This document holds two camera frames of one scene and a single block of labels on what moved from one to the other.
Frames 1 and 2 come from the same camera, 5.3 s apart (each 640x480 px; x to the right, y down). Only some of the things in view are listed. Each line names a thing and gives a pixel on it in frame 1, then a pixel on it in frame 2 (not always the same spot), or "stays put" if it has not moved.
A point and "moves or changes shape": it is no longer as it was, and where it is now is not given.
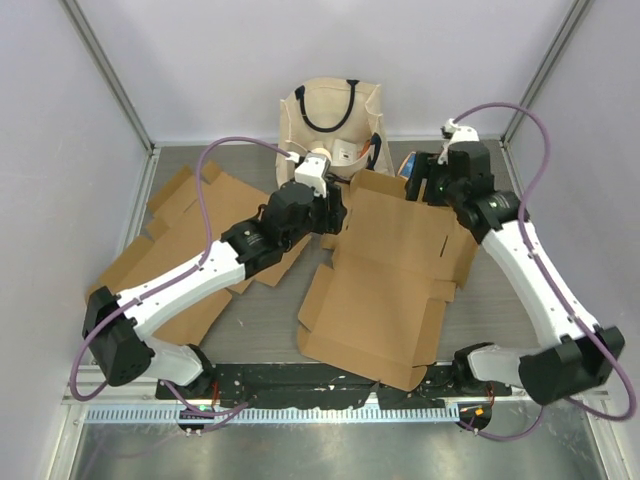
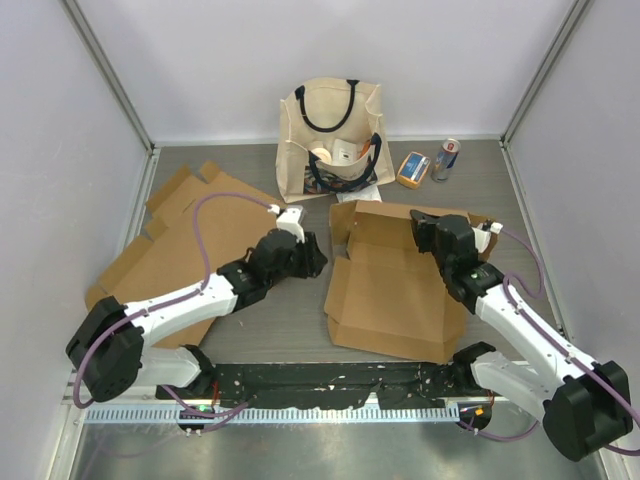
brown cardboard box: [378, 310] moves or changes shape
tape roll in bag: [322, 151] stays put
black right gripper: [427, 166] → [422, 225]
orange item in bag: [365, 147] stays put
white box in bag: [343, 152] stays put
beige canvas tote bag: [341, 116] stays put
